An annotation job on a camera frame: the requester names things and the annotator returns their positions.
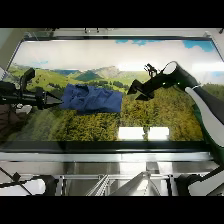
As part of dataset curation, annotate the brown garment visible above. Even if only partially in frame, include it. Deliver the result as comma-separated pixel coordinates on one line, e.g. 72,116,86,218
0,104,33,143

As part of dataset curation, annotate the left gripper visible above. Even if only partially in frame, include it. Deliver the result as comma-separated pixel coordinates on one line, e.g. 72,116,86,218
34,87,52,110

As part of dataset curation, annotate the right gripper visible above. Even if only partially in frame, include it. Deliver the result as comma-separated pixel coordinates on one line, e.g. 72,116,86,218
127,75,168,101

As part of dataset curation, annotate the black cable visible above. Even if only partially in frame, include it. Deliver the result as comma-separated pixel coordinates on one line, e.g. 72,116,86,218
0,166,38,197

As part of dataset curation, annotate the blue shirt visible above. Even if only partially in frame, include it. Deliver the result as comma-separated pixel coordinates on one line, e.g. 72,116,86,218
59,83,124,116

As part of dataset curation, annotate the silver frame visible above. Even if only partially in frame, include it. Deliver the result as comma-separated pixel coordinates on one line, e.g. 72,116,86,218
0,151,224,197

